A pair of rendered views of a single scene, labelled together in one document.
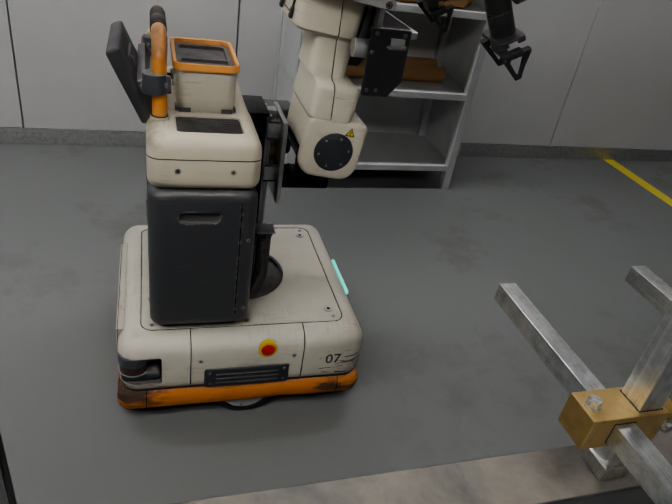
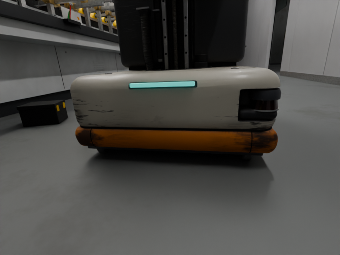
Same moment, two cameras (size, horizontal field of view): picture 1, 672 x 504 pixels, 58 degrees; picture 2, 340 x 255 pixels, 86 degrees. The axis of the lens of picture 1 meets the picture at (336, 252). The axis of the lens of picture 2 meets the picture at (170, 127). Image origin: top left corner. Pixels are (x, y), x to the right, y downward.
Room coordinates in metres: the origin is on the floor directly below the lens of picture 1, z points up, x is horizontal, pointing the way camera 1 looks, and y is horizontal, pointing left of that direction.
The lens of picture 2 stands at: (1.88, -0.45, 0.30)
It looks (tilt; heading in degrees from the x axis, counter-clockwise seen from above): 19 degrees down; 122
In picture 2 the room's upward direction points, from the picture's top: 3 degrees counter-clockwise
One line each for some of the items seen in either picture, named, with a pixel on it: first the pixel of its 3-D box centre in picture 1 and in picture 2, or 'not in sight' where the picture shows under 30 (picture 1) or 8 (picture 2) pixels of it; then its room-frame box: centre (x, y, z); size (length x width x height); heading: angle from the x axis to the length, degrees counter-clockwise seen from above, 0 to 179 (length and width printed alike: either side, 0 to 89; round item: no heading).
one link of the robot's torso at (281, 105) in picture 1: (300, 141); not in sight; (1.60, 0.15, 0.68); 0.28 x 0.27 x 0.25; 20
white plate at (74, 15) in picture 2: not in sight; (72, 16); (0.17, 0.74, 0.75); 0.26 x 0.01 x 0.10; 111
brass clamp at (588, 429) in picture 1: (619, 415); not in sight; (0.58, -0.39, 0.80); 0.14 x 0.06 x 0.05; 111
